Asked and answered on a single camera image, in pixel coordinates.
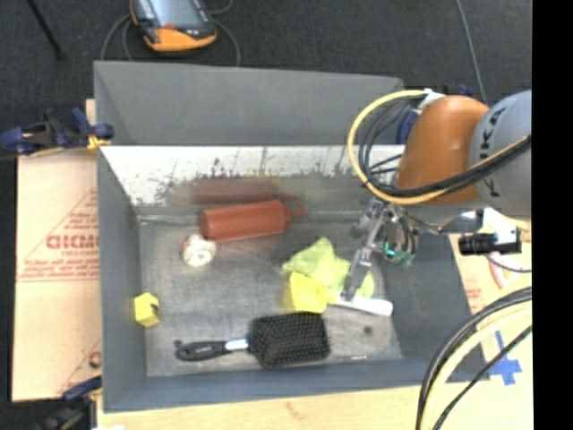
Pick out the grey metal bin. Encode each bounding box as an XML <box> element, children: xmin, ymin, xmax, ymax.
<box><xmin>92</xmin><ymin>60</ymin><xmax>488</xmax><ymax>412</ymax></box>

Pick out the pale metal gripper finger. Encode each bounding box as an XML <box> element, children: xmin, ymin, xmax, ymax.
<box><xmin>351</xmin><ymin>249</ymin><xmax>374</xmax><ymax>303</ymax></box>
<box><xmin>340</xmin><ymin>247</ymin><xmax>366</xmax><ymax>302</ymax></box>

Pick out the yellow cube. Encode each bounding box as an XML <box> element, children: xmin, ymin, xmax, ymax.
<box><xmin>133</xmin><ymin>291</ymin><xmax>162</xmax><ymax>329</ymax></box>

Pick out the black hairbrush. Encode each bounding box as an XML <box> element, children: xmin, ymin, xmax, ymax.
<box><xmin>173</xmin><ymin>311</ymin><xmax>333</xmax><ymax>371</ymax></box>

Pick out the red-brown squeeze bottle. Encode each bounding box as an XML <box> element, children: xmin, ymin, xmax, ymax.
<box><xmin>198</xmin><ymin>193</ymin><xmax>310</xmax><ymax>244</ymax></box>

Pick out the yellow-green cloth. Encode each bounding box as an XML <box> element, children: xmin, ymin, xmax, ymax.
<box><xmin>281</xmin><ymin>236</ymin><xmax>376</xmax><ymax>304</ymax></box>

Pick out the yellow sponge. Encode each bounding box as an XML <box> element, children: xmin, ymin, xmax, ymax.
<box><xmin>283</xmin><ymin>271</ymin><xmax>330</xmax><ymax>315</ymax></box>

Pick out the black cylinder on white bracket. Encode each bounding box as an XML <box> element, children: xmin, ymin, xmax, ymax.
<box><xmin>458</xmin><ymin>207</ymin><xmax>523</xmax><ymax>257</ymax></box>

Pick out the white flat stick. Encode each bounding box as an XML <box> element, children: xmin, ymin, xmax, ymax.
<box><xmin>331</xmin><ymin>294</ymin><xmax>395</xmax><ymax>318</ymax></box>

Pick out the brown cardboard board red print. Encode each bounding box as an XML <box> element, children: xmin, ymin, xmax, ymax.
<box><xmin>10</xmin><ymin>146</ymin><xmax>533</xmax><ymax>403</ymax></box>

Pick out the white round toy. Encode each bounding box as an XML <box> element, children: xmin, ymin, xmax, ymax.
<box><xmin>180</xmin><ymin>233</ymin><xmax>218</xmax><ymax>269</ymax></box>

